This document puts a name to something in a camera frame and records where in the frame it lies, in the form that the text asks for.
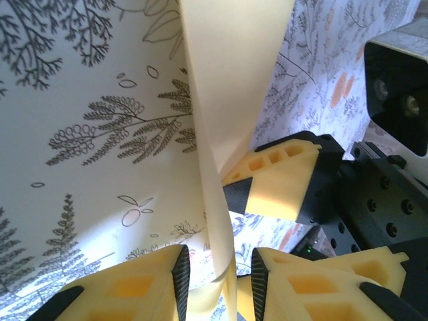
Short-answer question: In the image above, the yellow paper sheet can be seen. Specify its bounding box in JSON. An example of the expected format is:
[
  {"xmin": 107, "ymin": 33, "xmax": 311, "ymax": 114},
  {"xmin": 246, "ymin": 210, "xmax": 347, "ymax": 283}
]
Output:
[{"xmin": 179, "ymin": 0, "xmax": 296, "ymax": 321}]

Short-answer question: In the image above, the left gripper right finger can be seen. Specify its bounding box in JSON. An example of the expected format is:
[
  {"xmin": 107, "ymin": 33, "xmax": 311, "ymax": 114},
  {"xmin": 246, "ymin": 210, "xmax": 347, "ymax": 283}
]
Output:
[{"xmin": 250, "ymin": 247, "xmax": 428, "ymax": 321}]

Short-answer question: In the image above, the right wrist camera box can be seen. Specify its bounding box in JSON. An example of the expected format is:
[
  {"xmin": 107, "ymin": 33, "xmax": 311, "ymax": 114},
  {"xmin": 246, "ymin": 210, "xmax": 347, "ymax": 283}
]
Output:
[{"xmin": 362, "ymin": 19, "xmax": 428, "ymax": 158}]

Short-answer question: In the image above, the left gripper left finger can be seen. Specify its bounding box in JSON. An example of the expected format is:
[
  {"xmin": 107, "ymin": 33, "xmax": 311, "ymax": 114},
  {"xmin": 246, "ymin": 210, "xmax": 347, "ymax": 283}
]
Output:
[{"xmin": 31, "ymin": 243, "xmax": 191, "ymax": 321}]

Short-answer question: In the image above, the floral table cover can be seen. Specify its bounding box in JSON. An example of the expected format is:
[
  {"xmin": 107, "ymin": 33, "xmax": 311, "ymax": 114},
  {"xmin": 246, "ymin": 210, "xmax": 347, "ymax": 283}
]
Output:
[{"xmin": 0, "ymin": 0, "xmax": 428, "ymax": 321}]

